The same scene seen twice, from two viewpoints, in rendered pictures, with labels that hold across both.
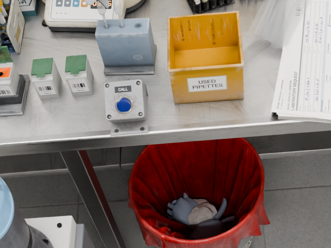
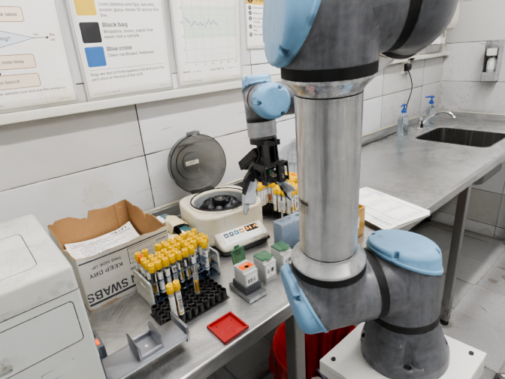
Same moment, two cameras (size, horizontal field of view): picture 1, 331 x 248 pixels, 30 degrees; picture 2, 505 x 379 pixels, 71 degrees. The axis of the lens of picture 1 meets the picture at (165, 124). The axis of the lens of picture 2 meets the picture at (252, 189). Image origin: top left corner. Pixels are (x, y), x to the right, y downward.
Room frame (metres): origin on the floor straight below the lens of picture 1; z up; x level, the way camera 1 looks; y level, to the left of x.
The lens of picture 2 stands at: (0.27, 0.82, 1.45)
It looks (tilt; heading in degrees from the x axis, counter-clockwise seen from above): 21 degrees down; 312
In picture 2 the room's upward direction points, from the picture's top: 4 degrees counter-clockwise
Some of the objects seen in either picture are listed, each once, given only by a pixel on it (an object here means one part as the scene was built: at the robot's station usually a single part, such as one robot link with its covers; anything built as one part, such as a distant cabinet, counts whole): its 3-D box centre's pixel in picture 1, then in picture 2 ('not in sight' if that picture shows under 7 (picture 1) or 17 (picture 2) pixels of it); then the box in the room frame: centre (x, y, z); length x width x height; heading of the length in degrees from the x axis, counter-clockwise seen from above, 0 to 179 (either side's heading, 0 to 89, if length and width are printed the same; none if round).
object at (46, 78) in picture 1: (46, 78); (264, 265); (0.80, 0.21, 0.91); 0.05 x 0.04 x 0.07; 171
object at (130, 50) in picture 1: (126, 44); (290, 232); (0.83, 0.04, 0.93); 0.10 x 0.07 x 0.10; 76
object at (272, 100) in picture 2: not in sight; (275, 99); (0.76, 0.18, 1.35); 0.11 x 0.11 x 0.08; 52
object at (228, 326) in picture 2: not in sight; (228, 326); (0.75, 0.41, 0.88); 0.07 x 0.07 x 0.01; 81
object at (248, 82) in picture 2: not in sight; (258, 98); (0.85, 0.13, 1.34); 0.09 x 0.08 x 0.11; 142
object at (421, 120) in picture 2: not in sight; (438, 119); (0.88, -1.73, 0.94); 0.24 x 0.17 x 0.14; 171
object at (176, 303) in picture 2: not in sight; (187, 287); (0.88, 0.41, 0.93); 0.17 x 0.09 x 0.11; 82
